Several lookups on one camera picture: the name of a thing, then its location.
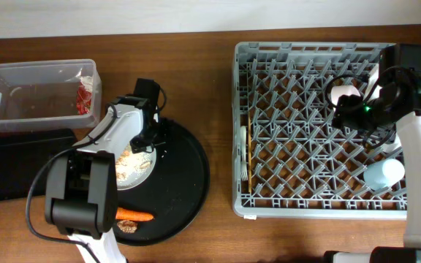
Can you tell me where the wooden chopstick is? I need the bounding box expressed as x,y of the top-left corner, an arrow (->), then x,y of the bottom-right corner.
248,113 -> 252,195

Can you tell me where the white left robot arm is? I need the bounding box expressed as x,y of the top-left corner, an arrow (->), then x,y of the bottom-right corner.
25,94 -> 162,262

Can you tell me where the clear plastic bin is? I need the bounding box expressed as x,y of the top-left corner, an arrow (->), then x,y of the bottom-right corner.
0,59 -> 102,132

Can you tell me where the white cup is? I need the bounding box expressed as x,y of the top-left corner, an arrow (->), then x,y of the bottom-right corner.
382,137 -> 401,153

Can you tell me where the black rectangular bin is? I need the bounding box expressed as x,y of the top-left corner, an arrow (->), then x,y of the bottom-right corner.
0,129 -> 77,201

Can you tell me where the pink bowl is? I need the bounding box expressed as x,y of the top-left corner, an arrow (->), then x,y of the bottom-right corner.
330,85 -> 360,106

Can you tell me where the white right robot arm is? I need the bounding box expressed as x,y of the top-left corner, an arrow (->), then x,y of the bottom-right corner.
324,66 -> 421,262

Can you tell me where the brown walnut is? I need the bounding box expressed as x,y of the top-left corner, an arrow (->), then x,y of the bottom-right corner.
117,220 -> 137,234

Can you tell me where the light blue cup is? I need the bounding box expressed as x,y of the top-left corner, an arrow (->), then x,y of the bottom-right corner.
363,159 -> 405,191

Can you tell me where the round black tray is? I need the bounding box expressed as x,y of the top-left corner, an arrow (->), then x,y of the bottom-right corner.
113,118 -> 210,246

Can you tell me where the grey plate with food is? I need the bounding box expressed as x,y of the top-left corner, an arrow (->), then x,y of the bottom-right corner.
115,145 -> 156,191

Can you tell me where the red and white wrapper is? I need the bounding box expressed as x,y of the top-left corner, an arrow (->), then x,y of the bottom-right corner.
76,76 -> 93,115

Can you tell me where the orange carrot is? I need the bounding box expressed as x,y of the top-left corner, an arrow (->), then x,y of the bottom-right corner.
115,207 -> 154,221

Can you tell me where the grey plastic dishwasher rack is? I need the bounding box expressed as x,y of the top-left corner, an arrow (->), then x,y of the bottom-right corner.
232,42 -> 407,220

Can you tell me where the white plastic fork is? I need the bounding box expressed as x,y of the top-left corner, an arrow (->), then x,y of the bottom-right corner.
240,126 -> 249,181

